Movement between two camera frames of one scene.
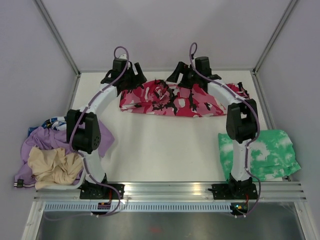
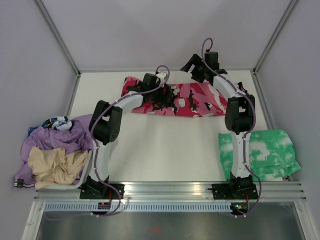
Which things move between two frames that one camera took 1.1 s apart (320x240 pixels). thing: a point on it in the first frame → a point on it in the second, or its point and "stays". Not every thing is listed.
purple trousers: [50, 138] stays
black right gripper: [184, 68] → [195, 60]
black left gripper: [139, 80] → [163, 99]
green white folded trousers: [271, 155] stays
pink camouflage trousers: [163, 97] stays
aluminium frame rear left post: [58, 36] stays
